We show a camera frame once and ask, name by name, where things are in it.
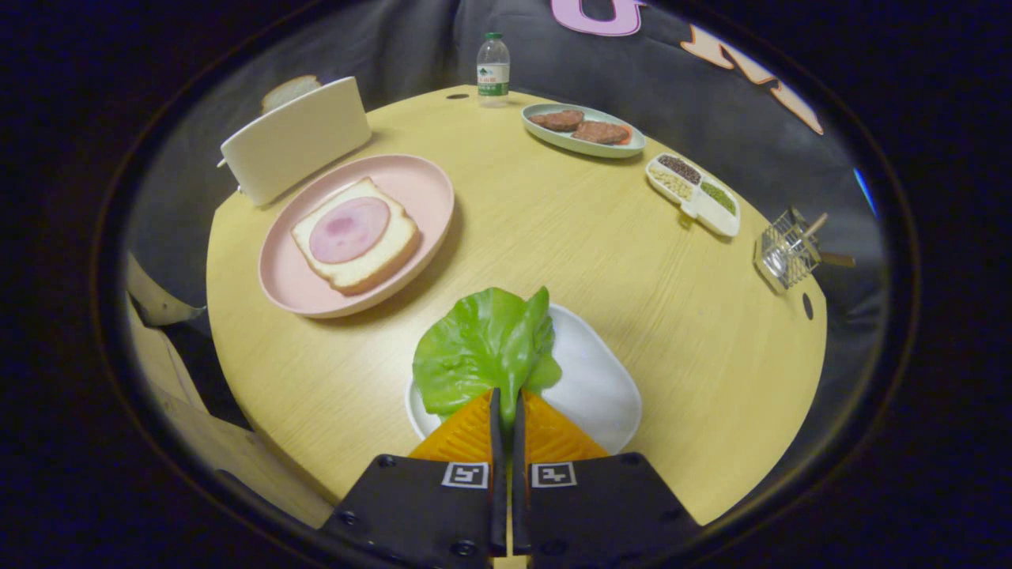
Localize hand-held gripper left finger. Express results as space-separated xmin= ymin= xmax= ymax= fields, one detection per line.
xmin=320 ymin=387 xmax=507 ymax=569

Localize clear plastic water bottle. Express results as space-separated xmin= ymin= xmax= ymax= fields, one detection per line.
xmin=476 ymin=32 xmax=512 ymax=108

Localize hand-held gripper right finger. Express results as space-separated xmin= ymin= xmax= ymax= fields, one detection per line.
xmin=510 ymin=389 xmax=700 ymax=569

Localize pink ham slice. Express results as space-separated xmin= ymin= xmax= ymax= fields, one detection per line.
xmin=308 ymin=197 xmax=391 ymax=265

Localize green lettuce leaf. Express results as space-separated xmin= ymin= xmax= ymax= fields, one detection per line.
xmin=412 ymin=286 xmax=563 ymax=428

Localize metal wire utensil basket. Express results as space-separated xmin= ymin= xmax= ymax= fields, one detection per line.
xmin=753 ymin=207 xmax=823 ymax=295

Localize black backdrop cloth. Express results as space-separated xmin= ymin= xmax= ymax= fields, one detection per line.
xmin=123 ymin=0 xmax=890 ymax=475

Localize light green oval plate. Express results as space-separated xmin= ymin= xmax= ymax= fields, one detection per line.
xmin=521 ymin=103 xmax=647 ymax=160

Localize pale yellow beans pile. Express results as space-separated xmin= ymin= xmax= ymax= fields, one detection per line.
xmin=650 ymin=168 xmax=694 ymax=201

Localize green beans pile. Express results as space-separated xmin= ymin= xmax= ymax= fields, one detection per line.
xmin=700 ymin=180 xmax=738 ymax=216

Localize white squarish plate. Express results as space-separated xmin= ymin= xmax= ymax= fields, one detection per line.
xmin=405 ymin=303 xmax=643 ymax=455

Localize pink round plate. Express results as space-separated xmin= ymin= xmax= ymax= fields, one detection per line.
xmin=259 ymin=154 xmax=456 ymax=319

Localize white divided dish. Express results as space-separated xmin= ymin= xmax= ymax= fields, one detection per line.
xmin=646 ymin=153 xmax=742 ymax=239

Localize plain bread slice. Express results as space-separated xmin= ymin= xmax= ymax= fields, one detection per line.
xmin=262 ymin=75 xmax=322 ymax=113

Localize dark brown beans pile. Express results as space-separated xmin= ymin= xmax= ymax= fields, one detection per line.
xmin=659 ymin=155 xmax=703 ymax=185

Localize brown meat piece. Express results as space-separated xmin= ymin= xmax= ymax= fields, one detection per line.
xmin=529 ymin=110 xmax=585 ymax=132
xmin=572 ymin=121 xmax=631 ymax=145

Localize bread slice under ham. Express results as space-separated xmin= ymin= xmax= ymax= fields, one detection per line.
xmin=291 ymin=177 xmax=421 ymax=296

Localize white toaster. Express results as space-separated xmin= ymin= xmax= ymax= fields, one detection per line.
xmin=217 ymin=76 xmax=372 ymax=208

